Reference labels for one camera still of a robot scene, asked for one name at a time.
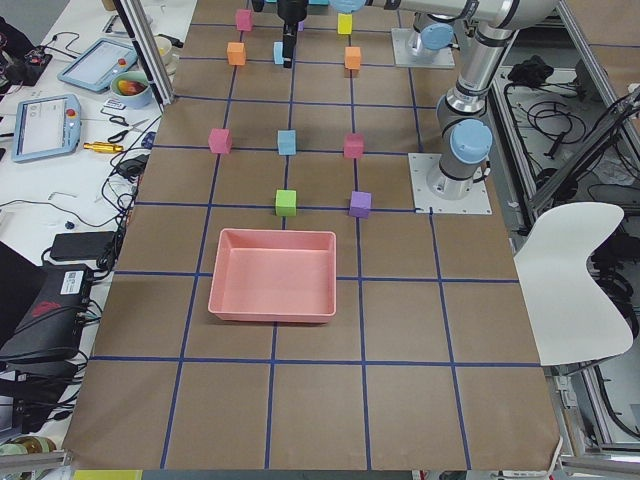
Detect light blue block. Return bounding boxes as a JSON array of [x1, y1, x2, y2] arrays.
[[273, 41, 284, 65], [277, 130, 297, 156]]

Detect far pink block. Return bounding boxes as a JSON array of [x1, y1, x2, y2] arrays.
[[235, 9, 253, 32]]

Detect pink block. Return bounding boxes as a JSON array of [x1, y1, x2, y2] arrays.
[[235, 9, 253, 32], [208, 128, 232, 154], [343, 133, 365, 159]]

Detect yellow block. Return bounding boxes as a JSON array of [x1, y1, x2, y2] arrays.
[[337, 13, 353, 35]]

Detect orange block left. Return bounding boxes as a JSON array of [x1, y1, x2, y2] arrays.
[[226, 42, 247, 66]]

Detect orange block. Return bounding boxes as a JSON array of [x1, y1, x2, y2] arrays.
[[344, 46, 362, 71], [226, 42, 247, 66]]

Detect orange block right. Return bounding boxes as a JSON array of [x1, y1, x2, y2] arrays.
[[344, 46, 362, 71]]

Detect white cup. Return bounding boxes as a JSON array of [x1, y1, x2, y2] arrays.
[[154, 35, 173, 67]]

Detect pink block right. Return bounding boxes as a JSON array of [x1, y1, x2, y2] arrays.
[[343, 133, 365, 159]]

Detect pink block left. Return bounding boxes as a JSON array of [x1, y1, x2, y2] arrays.
[[208, 128, 232, 154]]

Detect bowl with fruit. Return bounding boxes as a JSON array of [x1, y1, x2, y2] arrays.
[[110, 71, 153, 109]]

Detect green block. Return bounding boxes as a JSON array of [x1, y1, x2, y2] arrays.
[[275, 189, 297, 217]]

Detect purple block near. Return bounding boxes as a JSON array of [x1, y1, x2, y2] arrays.
[[348, 191, 372, 219]]

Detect black scissors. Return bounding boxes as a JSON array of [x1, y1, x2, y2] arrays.
[[107, 115, 148, 144]]

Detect teach pendant far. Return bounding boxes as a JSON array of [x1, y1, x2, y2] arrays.
[[57, 38, 138, 92]]

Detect teach pendant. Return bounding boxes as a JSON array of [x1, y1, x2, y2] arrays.
[[11, 94, 81, 163], [57, 38, 138, 92]]

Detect brass cylinder tool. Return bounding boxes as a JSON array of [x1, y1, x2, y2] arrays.
[[83, 142, 124, 154]]

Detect pink tray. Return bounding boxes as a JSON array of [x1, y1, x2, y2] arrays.
[[208, 228, 337, 324]]

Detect teach pendant near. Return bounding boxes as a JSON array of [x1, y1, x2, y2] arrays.
[[11, 94, 81, 163]]

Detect black power adapter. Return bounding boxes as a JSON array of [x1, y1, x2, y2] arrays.
[[49, 231, 115, 261]]

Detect black electronics box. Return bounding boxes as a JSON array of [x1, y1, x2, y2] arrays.
[[1, 263, 94, 364]]

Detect white chair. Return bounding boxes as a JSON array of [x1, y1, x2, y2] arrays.
[[514, 202, 633, 366]]

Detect aluminium frame post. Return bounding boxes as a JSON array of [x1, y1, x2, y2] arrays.
[[114, 0, 174, 107]]

